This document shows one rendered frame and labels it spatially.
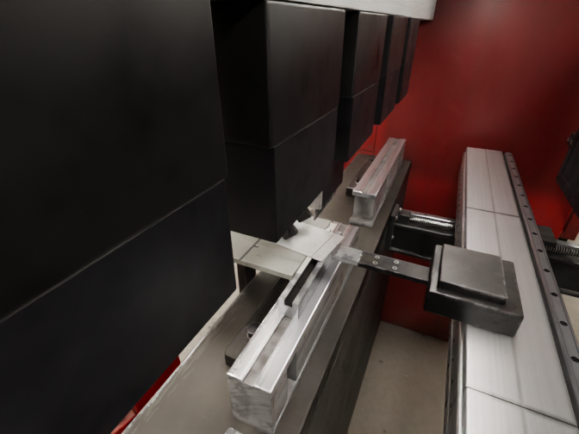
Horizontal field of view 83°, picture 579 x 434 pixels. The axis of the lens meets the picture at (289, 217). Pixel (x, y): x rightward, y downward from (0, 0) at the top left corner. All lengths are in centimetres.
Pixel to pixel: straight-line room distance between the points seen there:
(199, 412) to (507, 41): 123
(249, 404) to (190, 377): 13
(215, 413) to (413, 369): 128
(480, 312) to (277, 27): 41
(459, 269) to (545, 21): 93
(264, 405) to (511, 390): 27
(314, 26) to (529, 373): 43
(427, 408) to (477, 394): 118
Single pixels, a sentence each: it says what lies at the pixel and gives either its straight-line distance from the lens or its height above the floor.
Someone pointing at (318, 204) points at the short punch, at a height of 111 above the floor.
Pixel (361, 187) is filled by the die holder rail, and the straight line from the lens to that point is 86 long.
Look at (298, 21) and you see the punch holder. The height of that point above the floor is 133.
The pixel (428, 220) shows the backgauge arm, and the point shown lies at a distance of 98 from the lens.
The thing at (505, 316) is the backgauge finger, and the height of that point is 102.
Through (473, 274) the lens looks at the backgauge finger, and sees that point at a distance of 52.
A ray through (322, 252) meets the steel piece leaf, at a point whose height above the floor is 100.
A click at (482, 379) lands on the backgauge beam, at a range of 46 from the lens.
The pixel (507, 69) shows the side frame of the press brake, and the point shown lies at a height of 121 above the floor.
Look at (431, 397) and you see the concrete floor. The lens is 165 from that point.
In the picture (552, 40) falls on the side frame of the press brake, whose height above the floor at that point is 129.
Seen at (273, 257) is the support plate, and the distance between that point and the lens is 54.
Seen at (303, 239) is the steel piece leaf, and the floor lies 100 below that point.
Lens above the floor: 133
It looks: 30 degrees down
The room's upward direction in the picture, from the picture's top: straight up
